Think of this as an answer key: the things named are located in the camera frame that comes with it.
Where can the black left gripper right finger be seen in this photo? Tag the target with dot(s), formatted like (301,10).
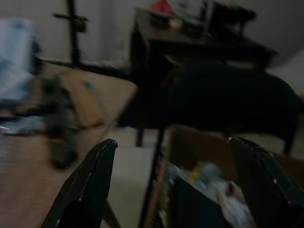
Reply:
(268,180)

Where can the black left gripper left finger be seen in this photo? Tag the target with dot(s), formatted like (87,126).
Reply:
(83,185)

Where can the white crumpled paper trash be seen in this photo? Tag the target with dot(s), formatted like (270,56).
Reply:
(234,204)

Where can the clear plastic bottle trash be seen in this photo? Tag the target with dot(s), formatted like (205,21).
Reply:
(210,171)

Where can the brown cardboard rubbish box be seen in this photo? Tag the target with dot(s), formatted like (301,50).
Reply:
(204,166)

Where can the yellow trash piece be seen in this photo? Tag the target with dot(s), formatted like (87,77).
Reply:
(196,174)

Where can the black chair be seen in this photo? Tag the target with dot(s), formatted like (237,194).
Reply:
(232,97)

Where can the pale blue plastic bag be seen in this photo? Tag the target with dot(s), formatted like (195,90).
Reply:
(15,61)

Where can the dark wooden desk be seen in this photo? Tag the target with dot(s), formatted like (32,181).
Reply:
(190,54)

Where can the black floor stand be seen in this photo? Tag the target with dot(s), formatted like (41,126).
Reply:
(73,35)

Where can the black device on desk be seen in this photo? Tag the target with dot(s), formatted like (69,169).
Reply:
(231,14)

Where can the red triangular object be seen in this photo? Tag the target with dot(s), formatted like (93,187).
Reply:
(162,7)

